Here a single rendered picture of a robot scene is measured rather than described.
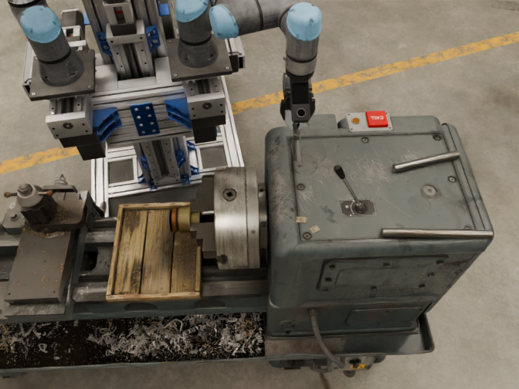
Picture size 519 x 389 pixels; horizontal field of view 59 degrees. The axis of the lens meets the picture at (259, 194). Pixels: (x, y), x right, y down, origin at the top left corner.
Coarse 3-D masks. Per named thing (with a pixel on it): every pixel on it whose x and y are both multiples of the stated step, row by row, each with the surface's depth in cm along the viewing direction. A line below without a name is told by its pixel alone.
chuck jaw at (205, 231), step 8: (192, 224) 140; (200, 224) 140; (208, 224) 140; (192, 232) 138; (200, 232) 137; (208, 232) 137; (200, 240) 136; (208, 240) 135; (208, 248) 134; (208, 256) 135; (216, 256) 135; (224, 256) 133
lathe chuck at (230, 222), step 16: (224, 176) 134; (240, 176) 134; (240, 192) 130; (224, 208) 128; (240, 208) 128; (224, 224) 128; (240, 224) 128; (224, 240) 129; (240, 240) 129; (240, 256) 132
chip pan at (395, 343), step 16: (304, 336) 177; (384, 336) 177; (400, 336) 177; (416, 336) 177; (272, 352) 174; (288, 352) 174; (304, 352) 174; (320, 352) 174; (336, 352) 174; (352, 352) 174
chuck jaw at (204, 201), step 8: (208, 176) 139; (208, 184) 138; (200, 192) 139; (208, 192) 139; (192, 200) 142; (200, 200) 140; (208, 200) 140; (192, 208) 140; (200, 208) 140; (208, 208) 141
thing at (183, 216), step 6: (174, 210) 141; (180, 210) 140; (186, 210) 140; (174, 216) 140; (180, 216) 139; (186, 216) 139; (192, 216) 140; (198, 216) 140; (174, 222) 140; (180, 222) 139; (186, 222) 139; (192, 222) 140; (198, 222) 140; (174, 228) 140; (180, 228) 140; (186, 228) 140
